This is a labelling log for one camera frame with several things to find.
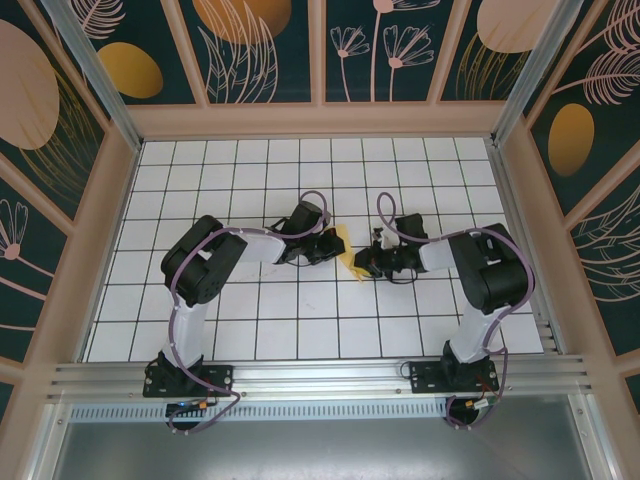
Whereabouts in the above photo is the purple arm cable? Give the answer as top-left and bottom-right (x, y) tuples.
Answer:
(376, 191), (539, 432)
(168, 189), (333, 436)

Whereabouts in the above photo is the yellow cloth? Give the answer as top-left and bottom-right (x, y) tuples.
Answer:
(333, 223), (369, 282)

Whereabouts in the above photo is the slotted grey cable tray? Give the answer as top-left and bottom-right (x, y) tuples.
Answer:
(69, 402), (451, 422)

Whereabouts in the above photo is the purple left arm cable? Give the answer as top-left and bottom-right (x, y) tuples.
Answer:
(168, 189), (333, 436)

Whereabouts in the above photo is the black right camera cable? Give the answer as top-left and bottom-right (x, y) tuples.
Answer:
(384, 267), (419, 287)

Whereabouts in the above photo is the long aluminium mounting rail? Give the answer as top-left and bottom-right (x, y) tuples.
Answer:
(47, 353), (599, 401)

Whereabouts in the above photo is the grey metal sheet panel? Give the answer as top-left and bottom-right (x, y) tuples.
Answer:
(44, 399), (601, 480)

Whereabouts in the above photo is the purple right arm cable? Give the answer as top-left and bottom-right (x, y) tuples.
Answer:
(376, 191), (539, 432)

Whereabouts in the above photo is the aluminium side rail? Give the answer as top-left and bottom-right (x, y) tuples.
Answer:
(487, 139), (566, 354)

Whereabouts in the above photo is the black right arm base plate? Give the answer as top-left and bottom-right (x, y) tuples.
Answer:
(408, 360), (499, 396)

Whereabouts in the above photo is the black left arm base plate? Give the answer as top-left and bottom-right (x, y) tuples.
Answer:
(142, 363), (236, 399)

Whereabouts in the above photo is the aluminium corner post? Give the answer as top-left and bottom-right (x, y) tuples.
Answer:
(39, 0), (146, 154)
(489, 0), (584, 149)

